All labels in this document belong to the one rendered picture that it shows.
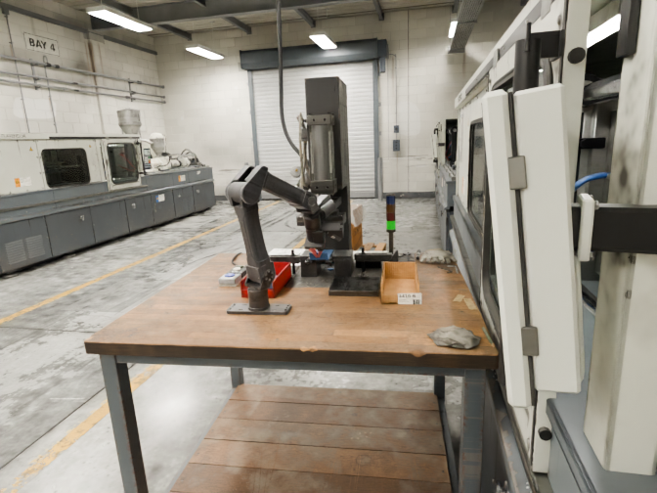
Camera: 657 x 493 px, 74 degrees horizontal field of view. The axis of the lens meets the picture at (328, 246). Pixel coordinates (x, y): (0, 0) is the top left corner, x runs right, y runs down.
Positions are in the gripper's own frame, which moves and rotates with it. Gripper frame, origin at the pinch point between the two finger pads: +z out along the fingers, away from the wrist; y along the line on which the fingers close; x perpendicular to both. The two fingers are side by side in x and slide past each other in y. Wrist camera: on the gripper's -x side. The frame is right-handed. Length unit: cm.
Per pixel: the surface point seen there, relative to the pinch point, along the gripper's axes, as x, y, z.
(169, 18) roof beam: 411, 787, 115
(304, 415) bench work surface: 11, -26, 76
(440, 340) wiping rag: -40, -48, -17
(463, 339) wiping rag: -45, -48, -18
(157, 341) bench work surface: 36, -51, -17
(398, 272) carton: -29.9, -1.5, 7.3
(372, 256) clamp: -19.7, 8.4, 8.9
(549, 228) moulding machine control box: -45, -75, -79
